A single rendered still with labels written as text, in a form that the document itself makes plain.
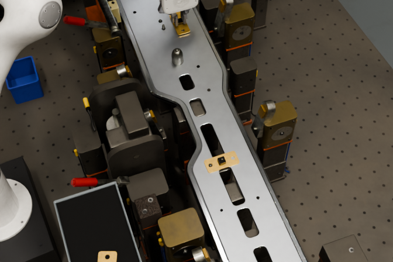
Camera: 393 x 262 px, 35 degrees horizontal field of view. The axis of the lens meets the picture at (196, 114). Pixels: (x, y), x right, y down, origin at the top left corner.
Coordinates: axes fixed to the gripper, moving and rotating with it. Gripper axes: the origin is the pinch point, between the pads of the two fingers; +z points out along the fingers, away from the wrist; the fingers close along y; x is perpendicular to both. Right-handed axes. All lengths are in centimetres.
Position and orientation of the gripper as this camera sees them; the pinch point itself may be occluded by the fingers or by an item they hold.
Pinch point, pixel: (179, 17)
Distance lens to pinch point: 178.2
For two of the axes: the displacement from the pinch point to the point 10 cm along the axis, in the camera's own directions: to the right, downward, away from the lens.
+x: -3.4, -7.9, 5.1
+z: 0.1, 5.4, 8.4
